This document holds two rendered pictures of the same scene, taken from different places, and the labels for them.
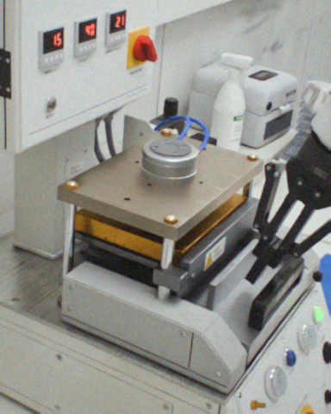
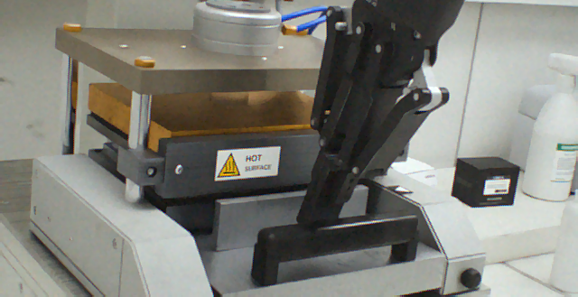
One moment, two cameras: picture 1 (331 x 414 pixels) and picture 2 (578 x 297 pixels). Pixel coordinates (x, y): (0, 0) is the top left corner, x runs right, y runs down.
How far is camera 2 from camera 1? 0.57 m
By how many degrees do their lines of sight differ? 28
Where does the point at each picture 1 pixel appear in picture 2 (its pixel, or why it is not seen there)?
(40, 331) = (11, 245)
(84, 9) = not seen: outside the picture
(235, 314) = (249, 262)
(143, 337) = (84, 253)
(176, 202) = (190, 60)
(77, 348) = (32, 272)
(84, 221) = (95, 95)
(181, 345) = (113, 264)
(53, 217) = not seen: hidden behind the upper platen
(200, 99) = (527, 125)
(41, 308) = (23, 215)
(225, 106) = (545, 126)
